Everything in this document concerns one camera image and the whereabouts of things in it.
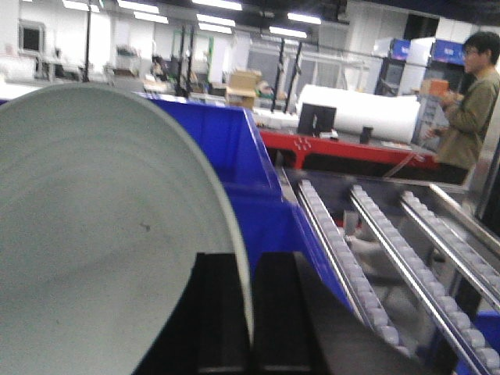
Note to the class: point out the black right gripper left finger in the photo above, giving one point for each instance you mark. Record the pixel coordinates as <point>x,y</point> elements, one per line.
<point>207,332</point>

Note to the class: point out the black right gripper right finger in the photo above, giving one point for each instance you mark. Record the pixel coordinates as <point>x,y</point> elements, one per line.
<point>302,328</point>

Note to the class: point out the green plate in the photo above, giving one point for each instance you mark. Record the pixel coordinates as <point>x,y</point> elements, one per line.
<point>106,201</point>

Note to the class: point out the stainless steel shelf rack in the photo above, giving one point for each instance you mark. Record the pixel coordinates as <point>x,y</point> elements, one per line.
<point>471,209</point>

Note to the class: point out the blue plastic bin left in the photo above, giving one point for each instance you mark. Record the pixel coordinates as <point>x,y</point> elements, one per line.
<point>268,221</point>

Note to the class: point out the red metal workbench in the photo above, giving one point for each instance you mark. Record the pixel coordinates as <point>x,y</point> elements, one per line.
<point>346,156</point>

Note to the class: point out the large white roll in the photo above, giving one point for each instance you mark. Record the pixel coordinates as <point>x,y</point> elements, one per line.
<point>391,118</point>

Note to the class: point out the cardboard box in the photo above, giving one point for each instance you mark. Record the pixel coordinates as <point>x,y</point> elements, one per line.
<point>241,88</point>

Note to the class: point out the person in olive jacket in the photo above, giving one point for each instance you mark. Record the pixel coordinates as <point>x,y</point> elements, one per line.
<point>468,115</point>

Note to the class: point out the roller rail left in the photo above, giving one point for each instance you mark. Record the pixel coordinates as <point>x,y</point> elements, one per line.
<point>362,298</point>

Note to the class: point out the roller rail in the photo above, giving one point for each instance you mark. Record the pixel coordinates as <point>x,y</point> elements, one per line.
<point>362,298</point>
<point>466,259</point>
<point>469,343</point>

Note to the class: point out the roller rail middle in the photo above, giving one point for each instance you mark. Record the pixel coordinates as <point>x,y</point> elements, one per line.
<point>469,343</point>

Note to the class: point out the roller rail right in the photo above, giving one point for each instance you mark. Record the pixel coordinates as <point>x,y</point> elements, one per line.
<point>466,259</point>

